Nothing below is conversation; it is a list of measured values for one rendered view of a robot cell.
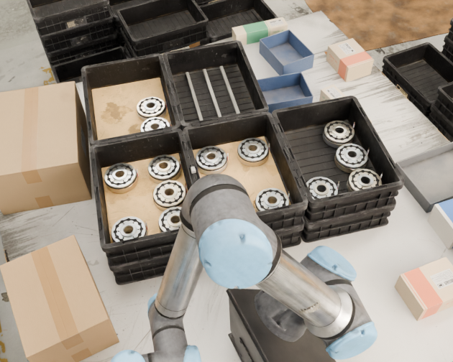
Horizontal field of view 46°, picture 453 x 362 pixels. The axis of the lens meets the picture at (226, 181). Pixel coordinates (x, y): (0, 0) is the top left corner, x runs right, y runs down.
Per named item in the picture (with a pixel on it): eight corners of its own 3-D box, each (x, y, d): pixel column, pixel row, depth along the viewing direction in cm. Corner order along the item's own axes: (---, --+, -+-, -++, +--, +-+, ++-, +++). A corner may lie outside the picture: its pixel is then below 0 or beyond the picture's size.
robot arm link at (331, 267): (310, 280, 139) (346, 246, 133) (330, 322, 129) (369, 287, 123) (278, 267, 132) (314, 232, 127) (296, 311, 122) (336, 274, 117)
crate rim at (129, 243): (208, 231, 150) (208, 226, 148) (102, 254, 146) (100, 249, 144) (182, 132, 174) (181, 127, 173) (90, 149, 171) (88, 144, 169)
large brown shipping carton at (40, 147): (92, 200, 184) (78, 161, 168) (3, 215, 181) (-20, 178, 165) (87, 120, 208) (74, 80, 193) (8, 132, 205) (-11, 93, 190)
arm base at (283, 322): (308, 345, 134) (335, 322, 130) (267, 337, 125) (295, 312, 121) (285, 296, 145) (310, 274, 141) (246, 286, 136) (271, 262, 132)
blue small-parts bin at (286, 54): (313, 67, 225) (314, 54, 219) (282, 79, 221) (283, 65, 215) (287, 42, 236) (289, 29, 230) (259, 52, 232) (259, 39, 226)
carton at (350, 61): (326, 59, 228) (328, 45, 222) (349, 52, 230) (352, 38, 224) (345, 82, 218) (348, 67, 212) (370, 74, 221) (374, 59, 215)
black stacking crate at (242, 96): (268, 135, 186) (269, 111, 177) (185, 151, 182) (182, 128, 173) (239, 65, 210) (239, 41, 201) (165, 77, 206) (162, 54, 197)
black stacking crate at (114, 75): (184, 151, 182) (180, 128, 173) (97, 168, 178) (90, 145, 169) (165, 77, 206) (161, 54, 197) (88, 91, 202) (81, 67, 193)
